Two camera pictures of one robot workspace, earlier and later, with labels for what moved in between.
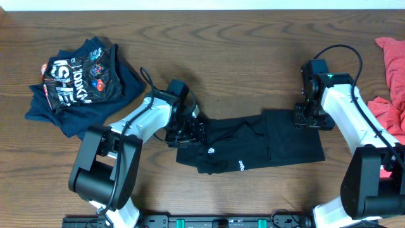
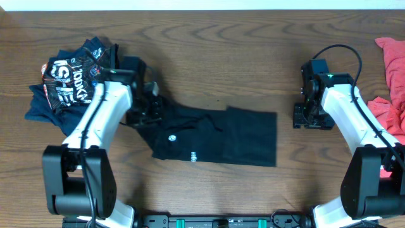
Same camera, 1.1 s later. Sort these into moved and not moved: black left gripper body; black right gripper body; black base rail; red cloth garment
Moved: black left gripper body
Not moved: black right gripper body; red cloth garment; black base rail
